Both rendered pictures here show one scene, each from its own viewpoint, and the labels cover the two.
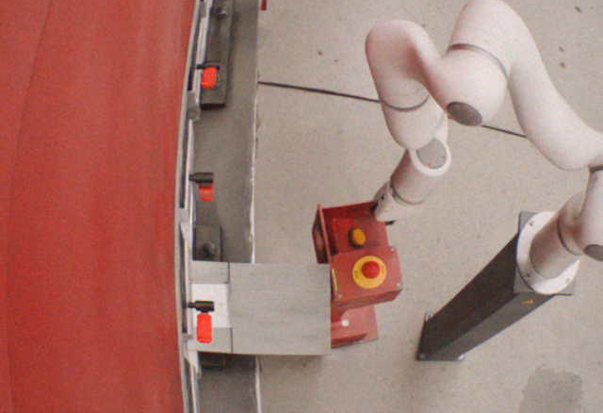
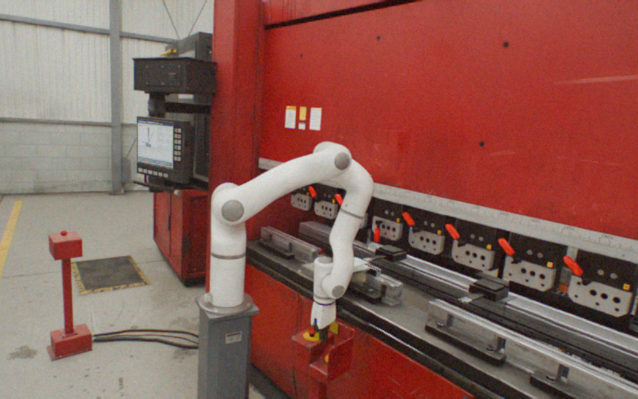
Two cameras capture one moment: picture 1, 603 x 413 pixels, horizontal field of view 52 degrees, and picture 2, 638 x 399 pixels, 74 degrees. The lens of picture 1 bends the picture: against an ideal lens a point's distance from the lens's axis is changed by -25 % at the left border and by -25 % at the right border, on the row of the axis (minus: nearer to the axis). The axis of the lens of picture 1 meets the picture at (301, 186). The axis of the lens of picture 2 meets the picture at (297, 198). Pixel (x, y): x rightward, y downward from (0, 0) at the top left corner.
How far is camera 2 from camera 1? 2.20 m
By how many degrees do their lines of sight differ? 97
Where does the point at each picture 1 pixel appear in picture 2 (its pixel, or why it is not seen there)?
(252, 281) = not seen: hidden behind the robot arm
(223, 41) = (465, 340)
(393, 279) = (299, 337)
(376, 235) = (322, 366)
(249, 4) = (491, 370)
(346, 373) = not seen: outside the picture
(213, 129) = (417, 323)
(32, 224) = (343, 28)
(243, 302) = not seen: hidden behind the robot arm
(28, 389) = (332, 27)
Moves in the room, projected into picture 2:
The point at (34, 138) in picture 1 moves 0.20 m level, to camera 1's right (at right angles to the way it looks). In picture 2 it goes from (349, 24) to (312, 16)
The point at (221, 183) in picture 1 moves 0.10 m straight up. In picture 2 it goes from (391, 313) to (393, 290)
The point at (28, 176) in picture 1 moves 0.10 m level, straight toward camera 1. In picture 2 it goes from (346, 24) to (324, 23)
